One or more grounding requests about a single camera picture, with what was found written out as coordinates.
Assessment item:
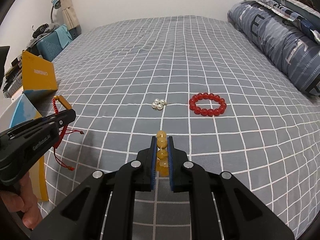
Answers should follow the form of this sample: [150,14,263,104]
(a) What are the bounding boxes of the patterned pillow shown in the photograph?
[254,0,319,44]

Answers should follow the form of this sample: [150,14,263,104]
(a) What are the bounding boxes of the grey suitcase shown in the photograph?
[3,68,22,98]

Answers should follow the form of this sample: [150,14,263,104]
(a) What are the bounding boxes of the blue striped rolled duvet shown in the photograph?
[227,0,319,96]

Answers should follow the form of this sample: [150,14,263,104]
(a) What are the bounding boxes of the teal suitcase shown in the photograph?
[36,31,63,62]

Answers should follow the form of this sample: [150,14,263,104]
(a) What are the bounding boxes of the white cardboard box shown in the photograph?
[0,50,60,203]

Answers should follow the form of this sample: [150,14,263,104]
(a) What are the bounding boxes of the red cord gold bar bracelet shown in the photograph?
[51,94,85,172]

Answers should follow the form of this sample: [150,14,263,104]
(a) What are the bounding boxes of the black items on suitcase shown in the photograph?
[27,23,60,48]

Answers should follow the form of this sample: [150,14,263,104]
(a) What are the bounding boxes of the beige curtain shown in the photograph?
[60,0,80,30]

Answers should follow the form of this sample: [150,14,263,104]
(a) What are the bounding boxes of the person's left hand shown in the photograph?
[1,172,42,230]

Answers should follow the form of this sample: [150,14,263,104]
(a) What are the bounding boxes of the blue desk lamp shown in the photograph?
[50,0,61,23]

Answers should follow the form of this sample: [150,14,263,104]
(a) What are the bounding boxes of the teal cloth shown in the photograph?
[54,24,73,49]

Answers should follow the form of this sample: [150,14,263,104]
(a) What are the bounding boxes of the red bead bracelet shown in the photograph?
[188,92,228,117]

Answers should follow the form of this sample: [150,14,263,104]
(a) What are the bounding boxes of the silver pearl cluster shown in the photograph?
[151,98,167,111]

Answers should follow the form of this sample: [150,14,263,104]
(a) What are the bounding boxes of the grey checked bed sheet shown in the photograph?
[40,16,319,237]

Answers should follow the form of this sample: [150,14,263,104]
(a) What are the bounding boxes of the yellow bead bracelet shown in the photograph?
[155,129,170,177]

